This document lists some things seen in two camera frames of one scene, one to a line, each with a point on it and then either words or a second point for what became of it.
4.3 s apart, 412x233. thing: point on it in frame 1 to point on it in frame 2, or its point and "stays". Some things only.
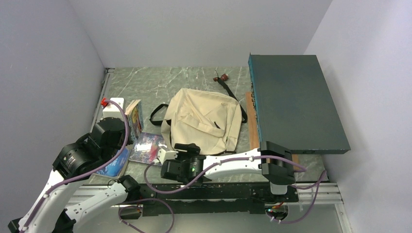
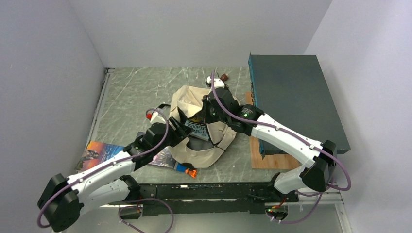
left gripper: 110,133 to 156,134
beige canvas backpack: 212,122 stays
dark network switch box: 293,105 stays
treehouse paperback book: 135,120 to 199,127
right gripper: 192,149 to 206,103
